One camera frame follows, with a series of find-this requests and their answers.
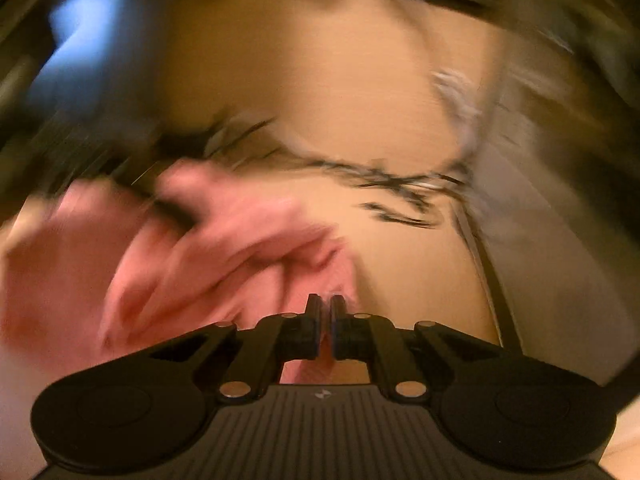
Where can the computer case with glass panel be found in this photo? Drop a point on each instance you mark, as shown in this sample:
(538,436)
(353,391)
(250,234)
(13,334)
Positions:
(554,184)

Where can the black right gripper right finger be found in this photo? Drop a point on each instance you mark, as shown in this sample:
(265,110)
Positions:
(376,342)

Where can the black computer monitor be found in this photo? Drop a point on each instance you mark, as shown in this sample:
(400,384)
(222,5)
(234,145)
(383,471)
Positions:
(79,92)

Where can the pink knitted garment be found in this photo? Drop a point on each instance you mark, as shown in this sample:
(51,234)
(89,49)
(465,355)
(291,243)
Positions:
(103,274)

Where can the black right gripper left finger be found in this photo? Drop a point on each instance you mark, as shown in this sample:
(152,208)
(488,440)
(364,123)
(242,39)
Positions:
(265,349)

